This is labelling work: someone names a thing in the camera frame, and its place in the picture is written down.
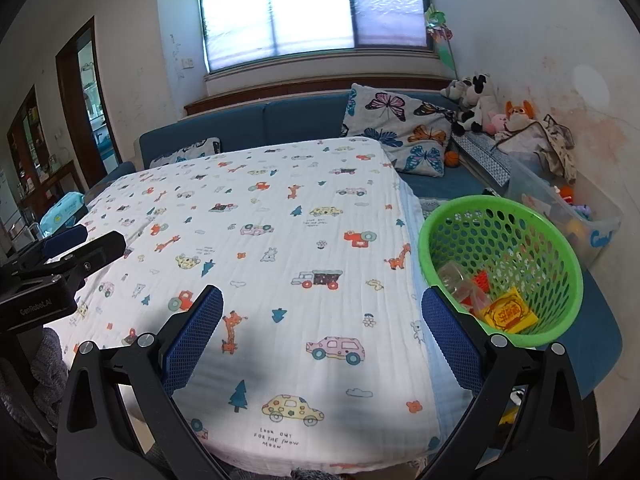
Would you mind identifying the person's left forearm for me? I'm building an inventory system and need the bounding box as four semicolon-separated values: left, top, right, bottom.
0;327;68;441

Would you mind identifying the clear plastic storage box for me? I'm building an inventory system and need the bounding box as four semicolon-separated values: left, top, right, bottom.
505;160;623;268

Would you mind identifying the green pinwheel decoration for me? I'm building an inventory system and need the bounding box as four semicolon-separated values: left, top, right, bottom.
424;5;458;78

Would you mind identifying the yellow snack packet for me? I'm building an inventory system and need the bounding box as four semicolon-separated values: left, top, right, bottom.
480;287;540;333

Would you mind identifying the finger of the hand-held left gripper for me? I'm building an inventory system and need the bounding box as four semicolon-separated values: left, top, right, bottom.
30;225;90;261
47;231;127;288

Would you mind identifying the beige cloth pile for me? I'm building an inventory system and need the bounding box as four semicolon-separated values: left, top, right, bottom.
500;115;578;183

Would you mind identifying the green plastic basket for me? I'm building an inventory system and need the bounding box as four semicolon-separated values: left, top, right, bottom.
417;195;585;350

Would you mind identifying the blue sofa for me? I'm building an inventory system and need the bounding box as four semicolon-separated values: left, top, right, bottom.
85;91;623;396

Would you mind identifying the wooden wall ledge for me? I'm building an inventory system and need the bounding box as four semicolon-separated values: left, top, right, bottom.
184;77;451;116

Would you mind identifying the red printed snack cup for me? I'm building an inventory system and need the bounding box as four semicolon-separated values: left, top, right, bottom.
460;270;495;311

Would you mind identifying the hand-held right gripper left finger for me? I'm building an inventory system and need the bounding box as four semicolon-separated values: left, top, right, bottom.
55;285;231;480

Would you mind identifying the dark wooden table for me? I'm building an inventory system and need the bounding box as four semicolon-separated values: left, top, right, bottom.
20;160;81;221

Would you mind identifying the blue patterned folded cloth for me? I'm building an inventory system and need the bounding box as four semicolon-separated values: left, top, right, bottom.
457;132;513;186

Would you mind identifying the grey plush toy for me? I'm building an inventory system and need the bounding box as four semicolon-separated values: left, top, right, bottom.
440;79;473;102

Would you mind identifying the blue wet wipes pack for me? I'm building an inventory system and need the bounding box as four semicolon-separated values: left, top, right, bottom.
39;192;86;233

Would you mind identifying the wooden shelf cabinet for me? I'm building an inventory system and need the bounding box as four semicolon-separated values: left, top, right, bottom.
7;85;51;196

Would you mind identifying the butterfly print pillow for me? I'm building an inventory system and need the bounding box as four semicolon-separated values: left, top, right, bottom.
340;82;458;178

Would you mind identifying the brown door frame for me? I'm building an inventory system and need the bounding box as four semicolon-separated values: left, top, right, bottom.
55;16;123;181

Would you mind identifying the orange fox plush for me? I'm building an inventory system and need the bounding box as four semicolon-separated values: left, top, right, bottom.
505;100;536;133

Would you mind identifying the black and white cow plush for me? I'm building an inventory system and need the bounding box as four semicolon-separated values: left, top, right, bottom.
452;74;496;136

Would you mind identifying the small printed pillow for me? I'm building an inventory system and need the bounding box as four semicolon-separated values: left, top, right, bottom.
148;136;223;168

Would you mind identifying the window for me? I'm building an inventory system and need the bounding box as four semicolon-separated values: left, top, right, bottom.
196;0;435;75

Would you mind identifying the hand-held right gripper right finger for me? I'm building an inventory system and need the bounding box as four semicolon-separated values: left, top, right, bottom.
415;287;591;480

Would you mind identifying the clear bottle with yellow label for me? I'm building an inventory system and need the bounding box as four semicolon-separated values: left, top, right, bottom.
437;260;481;306

